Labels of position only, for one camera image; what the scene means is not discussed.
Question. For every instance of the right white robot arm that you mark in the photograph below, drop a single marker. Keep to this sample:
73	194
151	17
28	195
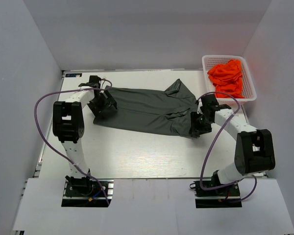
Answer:
254	151

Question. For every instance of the blue label sticker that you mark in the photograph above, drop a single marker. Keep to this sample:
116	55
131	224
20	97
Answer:
73	75

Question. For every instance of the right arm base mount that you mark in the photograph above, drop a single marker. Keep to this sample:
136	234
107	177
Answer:
228	197

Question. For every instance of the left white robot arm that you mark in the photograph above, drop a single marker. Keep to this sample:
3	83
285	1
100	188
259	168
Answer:
68	121

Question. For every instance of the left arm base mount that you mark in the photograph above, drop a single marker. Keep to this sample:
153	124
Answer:
87	194

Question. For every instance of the orange t shirt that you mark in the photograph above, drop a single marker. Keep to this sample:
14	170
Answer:
227	78

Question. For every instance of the dark grey t shirt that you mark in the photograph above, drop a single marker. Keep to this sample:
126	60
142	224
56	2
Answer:
165	112

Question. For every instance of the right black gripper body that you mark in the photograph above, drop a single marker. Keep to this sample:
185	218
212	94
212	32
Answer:
196	125

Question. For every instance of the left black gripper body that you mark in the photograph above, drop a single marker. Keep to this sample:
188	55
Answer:
104	103

